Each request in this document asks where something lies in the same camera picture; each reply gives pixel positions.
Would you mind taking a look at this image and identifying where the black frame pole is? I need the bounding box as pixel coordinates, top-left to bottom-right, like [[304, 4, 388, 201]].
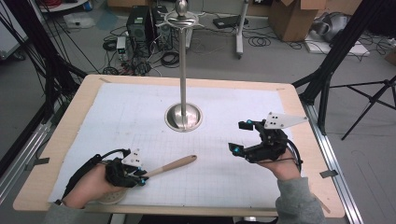
[[0, 0, 89, 124], [291, 0, 388, 135]]

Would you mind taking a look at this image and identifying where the person's right grey sleeve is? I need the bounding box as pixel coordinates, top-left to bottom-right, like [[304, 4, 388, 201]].
[[275, 176, 327, 224]]

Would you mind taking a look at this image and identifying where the small white power supply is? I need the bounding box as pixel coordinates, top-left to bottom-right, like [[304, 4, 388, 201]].
[[116, 35, 129, 62]]

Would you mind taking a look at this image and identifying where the cardboard box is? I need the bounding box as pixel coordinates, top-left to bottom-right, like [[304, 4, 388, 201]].
[[268, 0, 329, 43]]

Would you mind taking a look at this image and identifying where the grey bag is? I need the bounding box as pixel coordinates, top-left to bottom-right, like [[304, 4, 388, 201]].
[[312, 11, 352, 43]]

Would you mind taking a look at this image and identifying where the white stand post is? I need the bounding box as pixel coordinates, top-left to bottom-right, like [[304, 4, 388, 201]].
[[234, 0, 250, 60]]

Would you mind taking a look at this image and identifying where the black computer tower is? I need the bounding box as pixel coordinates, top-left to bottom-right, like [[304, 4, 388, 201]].
[[125, 5, 154, 59], [151, 6, 174, 51]]

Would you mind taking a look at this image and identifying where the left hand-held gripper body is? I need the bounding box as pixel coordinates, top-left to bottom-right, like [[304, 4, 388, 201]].
[[105, 148, 144, 189]]

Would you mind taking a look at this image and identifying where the white round table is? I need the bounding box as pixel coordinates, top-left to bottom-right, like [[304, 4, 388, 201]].
[[38, 0, 91, 14]]

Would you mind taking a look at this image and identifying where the person's left hand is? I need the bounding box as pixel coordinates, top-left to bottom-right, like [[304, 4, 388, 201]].
[[64, 163, 125, 209]]

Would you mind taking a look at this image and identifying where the metal utensil stand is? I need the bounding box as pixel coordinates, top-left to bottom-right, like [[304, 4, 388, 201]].
[[156, 0, 204, 133]]

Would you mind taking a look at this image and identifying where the aluminium table rail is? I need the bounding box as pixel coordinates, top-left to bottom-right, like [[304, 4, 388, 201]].
[[303, 102, 364, 224], [0, 119, 61, 204]]

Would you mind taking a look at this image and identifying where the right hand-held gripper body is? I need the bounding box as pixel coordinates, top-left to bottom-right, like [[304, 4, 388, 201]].
[[244, 111, 308, 163]]

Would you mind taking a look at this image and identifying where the white grid mat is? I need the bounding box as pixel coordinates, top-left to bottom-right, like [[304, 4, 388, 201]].
[[48, 82, 295, 209]]

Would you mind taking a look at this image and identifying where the black cable coil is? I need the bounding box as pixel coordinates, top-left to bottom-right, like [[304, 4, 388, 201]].
[[247, 35, 272, 48], [161, 51, 180, 67]]

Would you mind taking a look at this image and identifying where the black tripod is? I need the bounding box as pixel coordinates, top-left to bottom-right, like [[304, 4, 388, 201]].
[[329, 74, 396, 141]]

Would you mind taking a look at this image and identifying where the person's grey sleeve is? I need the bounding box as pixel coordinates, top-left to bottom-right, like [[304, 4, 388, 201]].
[[275, 176, 327, 224], [42, 202, 87, 224]]

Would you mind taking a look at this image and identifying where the beige slotted spoon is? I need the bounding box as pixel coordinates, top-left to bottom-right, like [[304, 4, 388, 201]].
[[97, 154, 198, 205]]

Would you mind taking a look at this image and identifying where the white flat board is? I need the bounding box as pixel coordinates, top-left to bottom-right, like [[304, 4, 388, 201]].
[[303, 30, 372, 58]]

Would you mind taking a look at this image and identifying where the person's left grey sleeve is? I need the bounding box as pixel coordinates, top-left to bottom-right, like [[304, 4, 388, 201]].
[[42, 202, 87, 224]]

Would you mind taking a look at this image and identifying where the white cabinet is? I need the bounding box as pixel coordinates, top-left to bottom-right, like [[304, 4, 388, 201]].
[[0, 0, 30, 61]]

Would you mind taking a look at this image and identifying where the person's right hand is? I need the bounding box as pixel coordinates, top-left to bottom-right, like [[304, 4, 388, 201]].
[[257, 148, 302, 182]]

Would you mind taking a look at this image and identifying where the flat black device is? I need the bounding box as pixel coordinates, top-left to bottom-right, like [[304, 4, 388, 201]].
[[212, 14, 249, 30]]

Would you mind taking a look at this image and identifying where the grey metal clip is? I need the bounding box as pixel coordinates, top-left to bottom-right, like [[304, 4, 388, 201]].
[[25, 157, 51, 171], [319, 169, 339, 179]]

